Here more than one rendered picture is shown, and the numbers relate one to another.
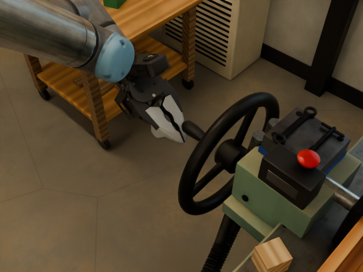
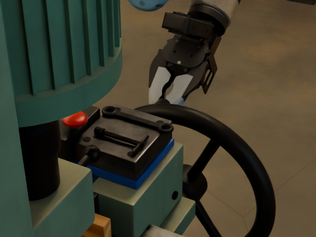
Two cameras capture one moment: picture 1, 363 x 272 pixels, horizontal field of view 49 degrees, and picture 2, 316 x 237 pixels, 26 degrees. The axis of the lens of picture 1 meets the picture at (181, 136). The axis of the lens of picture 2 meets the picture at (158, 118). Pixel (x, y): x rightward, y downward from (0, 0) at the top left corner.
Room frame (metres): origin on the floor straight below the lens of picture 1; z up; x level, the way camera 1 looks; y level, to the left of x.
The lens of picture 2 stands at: (0.22, -0.84, 1.49)
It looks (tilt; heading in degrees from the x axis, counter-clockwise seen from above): 35 degrees down; 72
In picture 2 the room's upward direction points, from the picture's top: straight up
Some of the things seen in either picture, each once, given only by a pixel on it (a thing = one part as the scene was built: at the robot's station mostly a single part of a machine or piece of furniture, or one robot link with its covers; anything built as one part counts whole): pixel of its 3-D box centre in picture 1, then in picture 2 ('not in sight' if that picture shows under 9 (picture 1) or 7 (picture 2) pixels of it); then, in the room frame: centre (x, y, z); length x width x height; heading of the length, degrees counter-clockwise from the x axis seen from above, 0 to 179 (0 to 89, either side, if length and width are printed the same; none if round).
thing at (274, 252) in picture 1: (271, 258); not in sight; (0.24, -0.12, 0.92); 0.04 x 0.03 x 0.04; 113
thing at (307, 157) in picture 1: (308, 158); (75, 119); (0.33, -0.17, 1.02); 0.03 x 0.03 x 0.01
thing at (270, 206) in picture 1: (293, 178); (113, 183); (0.37, -0.18, 0.91); 0.15 x 0.14 x 0.09; 134
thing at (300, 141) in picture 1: (300, 151); (107, 136); (0.37, -0.17, 0.99); 0.13 x 0.11 x 0.06; 134
